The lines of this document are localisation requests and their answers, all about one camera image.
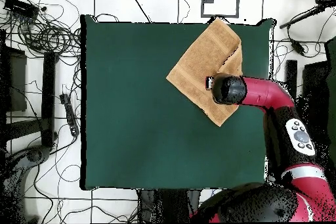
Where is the tan terry towel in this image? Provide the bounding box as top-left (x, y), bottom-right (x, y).
top-left (165, 16), bottom-right (243, 127)

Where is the dark green tablecloth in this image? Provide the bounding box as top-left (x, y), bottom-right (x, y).
top-left (79, 14), bottom-right (276, 192)

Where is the black power adapter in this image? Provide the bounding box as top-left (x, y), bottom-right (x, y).
top-left (289, 38), bottom-right (307, 56)

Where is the black tripod leg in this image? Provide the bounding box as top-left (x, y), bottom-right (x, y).
top-left (279, 3), bottom-right (329, 30)

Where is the black power strip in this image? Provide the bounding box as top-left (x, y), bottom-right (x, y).
top-left (59, 93), bottom-right (80, 137)

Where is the black stand base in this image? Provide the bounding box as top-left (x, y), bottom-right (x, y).
top-left (25, 145), bottom-right (51, 165)

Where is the black electronics box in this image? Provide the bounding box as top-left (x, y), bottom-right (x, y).
top-left (3, 0), bottom-right (40, 20)

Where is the thin black cable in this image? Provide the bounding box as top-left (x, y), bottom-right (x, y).
top-left (180, 0), bottom-right (190, 24)

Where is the black metal frame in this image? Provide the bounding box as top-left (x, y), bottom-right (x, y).
top-left (284, 59), bottom-right (332, 120)
top-left (0, 28), bottom-right (60, 154)

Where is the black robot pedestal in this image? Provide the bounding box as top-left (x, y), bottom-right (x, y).
top-left (137, 189), bottom-right (201, 223)

